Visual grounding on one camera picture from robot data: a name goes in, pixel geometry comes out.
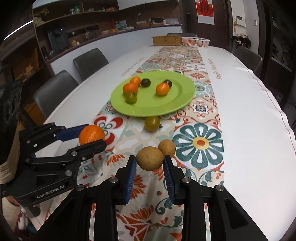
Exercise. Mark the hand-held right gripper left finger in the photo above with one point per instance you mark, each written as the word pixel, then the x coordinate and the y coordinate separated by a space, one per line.
pixel 130 180

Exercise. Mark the red and white door poster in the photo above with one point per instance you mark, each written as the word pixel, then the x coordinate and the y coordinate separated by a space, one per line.
pixel 205 11

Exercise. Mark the black coffee machine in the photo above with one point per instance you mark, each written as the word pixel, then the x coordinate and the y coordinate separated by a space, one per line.
pixel 57 40

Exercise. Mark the clear plastic bowl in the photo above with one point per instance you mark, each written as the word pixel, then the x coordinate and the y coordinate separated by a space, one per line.
pixel 195 42

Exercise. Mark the wooden wall shelf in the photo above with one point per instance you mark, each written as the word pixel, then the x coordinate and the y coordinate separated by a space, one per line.
pixel 92 12

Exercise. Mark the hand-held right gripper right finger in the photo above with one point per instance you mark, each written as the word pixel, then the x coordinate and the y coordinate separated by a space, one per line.
pixel 170 180

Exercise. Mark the dark purple plum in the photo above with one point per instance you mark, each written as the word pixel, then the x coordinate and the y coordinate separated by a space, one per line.
pixel 168 82
pixel 146 82

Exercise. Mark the green tomato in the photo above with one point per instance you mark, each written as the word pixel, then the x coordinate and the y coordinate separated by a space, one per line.
pixel 131 98
pixel 152 124

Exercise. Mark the white desk lamp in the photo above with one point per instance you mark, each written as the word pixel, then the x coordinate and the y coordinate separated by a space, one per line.
pixel 138 17

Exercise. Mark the brown longan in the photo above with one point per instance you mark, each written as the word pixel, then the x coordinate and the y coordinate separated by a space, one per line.
pixel 167 147
pixel 149 159

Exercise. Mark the small mandarin orange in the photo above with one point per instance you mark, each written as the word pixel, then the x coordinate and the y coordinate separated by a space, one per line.
pixel 130 89
pixel 135 80

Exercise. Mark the white sideboard counter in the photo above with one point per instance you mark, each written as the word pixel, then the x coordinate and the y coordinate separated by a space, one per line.
pixel 120 44

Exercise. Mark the white intercom panel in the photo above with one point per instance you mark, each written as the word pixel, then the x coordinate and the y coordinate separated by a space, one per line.
pixel 239 20

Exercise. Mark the grey dining chair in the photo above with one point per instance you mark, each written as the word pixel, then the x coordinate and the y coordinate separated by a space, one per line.
pixel 248 58
pixel 54 92
pixel 90 62

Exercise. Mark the woven wicker box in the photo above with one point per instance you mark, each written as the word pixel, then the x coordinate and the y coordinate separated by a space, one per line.
pixel 166 40

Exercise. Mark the dark bag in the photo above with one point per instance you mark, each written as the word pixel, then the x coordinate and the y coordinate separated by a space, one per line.
pixel 240 40

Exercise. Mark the dark wooden door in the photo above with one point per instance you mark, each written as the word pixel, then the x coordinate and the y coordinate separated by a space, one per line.
pixel 222 30

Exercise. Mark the large orange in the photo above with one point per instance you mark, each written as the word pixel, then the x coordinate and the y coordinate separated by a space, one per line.
pixel 162 89
pixel 92 136

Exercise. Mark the kitchen faucet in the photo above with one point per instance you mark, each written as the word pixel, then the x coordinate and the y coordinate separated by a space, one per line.
pixel 285 56

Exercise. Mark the patterned table runner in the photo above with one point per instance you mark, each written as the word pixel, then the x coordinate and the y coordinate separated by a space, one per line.
pixel 198 143

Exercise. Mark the brown open shelving unit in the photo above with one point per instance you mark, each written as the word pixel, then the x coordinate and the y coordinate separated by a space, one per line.
pixel 25 64

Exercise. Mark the glass kettle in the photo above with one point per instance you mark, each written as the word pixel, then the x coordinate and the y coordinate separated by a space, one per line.
pixel 90 34

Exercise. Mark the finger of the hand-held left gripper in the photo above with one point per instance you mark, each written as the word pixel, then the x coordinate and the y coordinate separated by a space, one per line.
pixel 69 133
pixel 90 148

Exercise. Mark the green plate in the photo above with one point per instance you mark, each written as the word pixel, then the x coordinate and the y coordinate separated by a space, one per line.
pixel 150 104

